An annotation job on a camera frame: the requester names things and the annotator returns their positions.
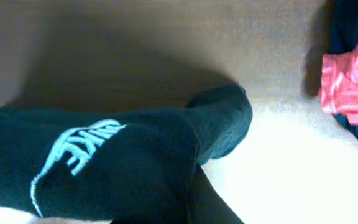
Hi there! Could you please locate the black Nike t-shirt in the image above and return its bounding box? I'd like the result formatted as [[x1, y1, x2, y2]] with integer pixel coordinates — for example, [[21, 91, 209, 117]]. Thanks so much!
[[0, 85, 252, 223]]

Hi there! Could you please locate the red printed t-shirt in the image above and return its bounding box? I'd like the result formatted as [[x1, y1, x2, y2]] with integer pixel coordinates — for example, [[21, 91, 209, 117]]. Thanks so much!
[[318, 43, 358, 125]]

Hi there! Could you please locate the navy folded garment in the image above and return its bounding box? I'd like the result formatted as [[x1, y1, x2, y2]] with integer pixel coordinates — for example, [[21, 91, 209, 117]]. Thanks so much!
[[328, 0, 358, 140]]

